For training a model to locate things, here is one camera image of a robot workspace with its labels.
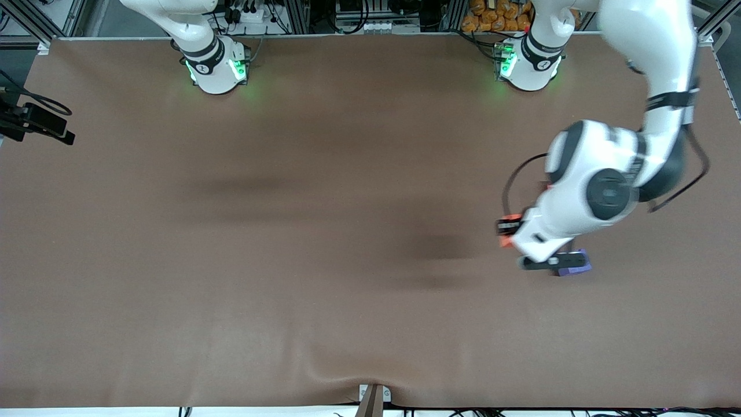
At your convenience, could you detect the orange foam block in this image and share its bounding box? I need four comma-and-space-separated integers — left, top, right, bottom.
499, 214, 524, 250

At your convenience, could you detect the purple foam block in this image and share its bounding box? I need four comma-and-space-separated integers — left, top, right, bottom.
557, 249, 593, 277

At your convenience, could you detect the orange mesh bag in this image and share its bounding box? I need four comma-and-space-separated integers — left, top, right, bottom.
461, 0, 533, 34

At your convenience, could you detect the white power strip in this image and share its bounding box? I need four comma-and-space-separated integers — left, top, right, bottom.
223, 3, 274, 25

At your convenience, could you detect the brown table mat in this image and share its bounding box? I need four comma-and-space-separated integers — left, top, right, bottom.
0, 32, 741, 409

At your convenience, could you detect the white terminal block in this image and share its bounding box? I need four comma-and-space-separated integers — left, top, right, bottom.
370, 20, 421, 34

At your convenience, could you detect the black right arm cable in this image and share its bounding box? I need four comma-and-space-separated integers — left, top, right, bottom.
0, 69, 74, 117

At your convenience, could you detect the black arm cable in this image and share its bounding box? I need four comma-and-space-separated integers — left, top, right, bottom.
0, 69, 74, 117
501, 75, 711, 217

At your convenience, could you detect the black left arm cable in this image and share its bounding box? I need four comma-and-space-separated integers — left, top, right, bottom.
501, 75, 711, 217

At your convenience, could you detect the aluminium frame profile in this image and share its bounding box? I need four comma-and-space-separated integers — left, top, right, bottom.
695, 0, 741, 46
0, 0, 87, 48

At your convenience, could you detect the aluminium frame post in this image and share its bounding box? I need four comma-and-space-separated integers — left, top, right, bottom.
284, 0, 311, 34
443, 0, 467, 32

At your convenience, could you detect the metal bracket with brown strip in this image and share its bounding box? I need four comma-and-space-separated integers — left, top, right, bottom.
354, 383, 392, 417

